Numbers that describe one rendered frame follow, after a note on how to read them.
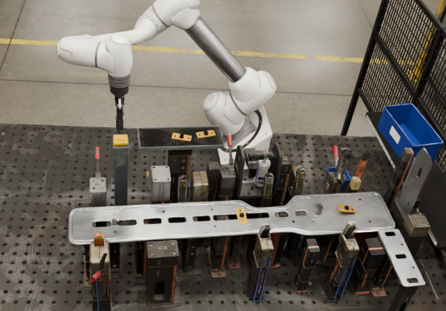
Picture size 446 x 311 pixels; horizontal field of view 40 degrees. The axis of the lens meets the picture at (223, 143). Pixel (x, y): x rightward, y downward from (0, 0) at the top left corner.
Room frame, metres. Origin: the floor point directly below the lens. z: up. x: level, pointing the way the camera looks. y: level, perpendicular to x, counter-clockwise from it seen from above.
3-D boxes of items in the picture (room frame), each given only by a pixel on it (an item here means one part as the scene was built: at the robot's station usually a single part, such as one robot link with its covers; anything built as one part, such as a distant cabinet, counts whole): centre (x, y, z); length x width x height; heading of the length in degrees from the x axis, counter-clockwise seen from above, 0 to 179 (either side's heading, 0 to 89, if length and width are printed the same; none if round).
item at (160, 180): (1.83, 0.24, 0.90); 0.13 x 0.10 x 0.41; 15
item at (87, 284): (1.59, 0.49, 0.84); 0.18 x 0.06 x 0.29; 15
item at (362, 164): (2.05, -0.63, 0.95); 0.03 x 0.01 x 0.50; 105
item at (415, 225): (1.82, -0.87, 0.88); 0.08 x 0.08 x 0.36; 15
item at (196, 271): (1.70, 0.08, 0.84); 0.13 x 0.11 x 0.29; 15
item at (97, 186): (1.76, 0.49, 0.88); 0.11 x 0.10 x 0.36; 15
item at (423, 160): (1.93, -0.83, 1.17); 0.12 x 0.01 x 0.34; 15
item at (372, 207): (1.74, -0.10, 1.00); 1.38 x 0.22 x 0.02; 105
